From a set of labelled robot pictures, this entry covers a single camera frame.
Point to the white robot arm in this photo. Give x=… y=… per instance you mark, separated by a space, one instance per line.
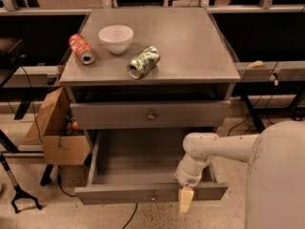
x=275 y=193

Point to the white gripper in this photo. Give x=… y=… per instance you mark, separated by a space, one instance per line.
x=185 y=176

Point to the grey top drawer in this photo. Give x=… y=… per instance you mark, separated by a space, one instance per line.
x=154 y=114

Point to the grey drawer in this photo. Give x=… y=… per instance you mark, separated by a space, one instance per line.
x=133 y=166
x=154 y=114

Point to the green soda can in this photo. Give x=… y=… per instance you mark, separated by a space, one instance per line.
x=144 y=62

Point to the black grabber tool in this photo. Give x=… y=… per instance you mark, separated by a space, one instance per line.
x=19 y=192

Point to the orange soda can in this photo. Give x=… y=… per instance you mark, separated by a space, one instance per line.
x=82 y=49

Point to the orange fruit in box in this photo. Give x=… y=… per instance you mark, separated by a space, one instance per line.
x=75 y=126

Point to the small cream foam piece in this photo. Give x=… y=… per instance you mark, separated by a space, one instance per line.
x=256 y=64

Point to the grey drawer cabinet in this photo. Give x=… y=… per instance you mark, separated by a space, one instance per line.
x=194 y=63

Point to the white ceramic bowl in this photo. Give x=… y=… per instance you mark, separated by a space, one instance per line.
x=116 y=38

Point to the brown cardboard box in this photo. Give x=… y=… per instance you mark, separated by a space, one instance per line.
x=50 y=129

